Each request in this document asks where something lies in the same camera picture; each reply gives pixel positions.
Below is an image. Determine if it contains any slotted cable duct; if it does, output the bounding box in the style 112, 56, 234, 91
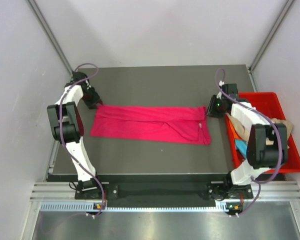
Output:
40, 201, 240, 213

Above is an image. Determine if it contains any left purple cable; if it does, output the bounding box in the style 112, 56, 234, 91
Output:
58, 62, 108, 217

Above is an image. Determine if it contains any beige t shirt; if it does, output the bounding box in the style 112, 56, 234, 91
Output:
226, 113, 294, 143

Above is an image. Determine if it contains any red plastic bin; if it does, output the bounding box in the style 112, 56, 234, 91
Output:
225, 92, 300, 174

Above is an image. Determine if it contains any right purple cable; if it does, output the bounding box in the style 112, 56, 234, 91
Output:
215, 68, 283, 218

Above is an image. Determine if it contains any pink t shirt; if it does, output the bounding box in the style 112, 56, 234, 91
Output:
90, 105, 212, 146

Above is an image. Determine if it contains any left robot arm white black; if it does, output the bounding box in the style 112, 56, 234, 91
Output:
47, 71, 105, 200

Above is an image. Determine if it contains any orange t shirt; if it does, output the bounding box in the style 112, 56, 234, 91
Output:
229, 121, 243, 141

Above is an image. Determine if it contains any aluminium frame rail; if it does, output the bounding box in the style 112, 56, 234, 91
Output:
30, 181, 300, 202

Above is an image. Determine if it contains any blue t shirt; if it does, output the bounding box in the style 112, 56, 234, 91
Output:
234, 139, 248, 159

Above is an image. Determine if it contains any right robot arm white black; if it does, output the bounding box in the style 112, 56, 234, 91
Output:
206, 81, 288, 201

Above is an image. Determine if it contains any purple cable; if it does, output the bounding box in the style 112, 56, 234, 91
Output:
58, 62, 108, 217
215, 68, 283, 218

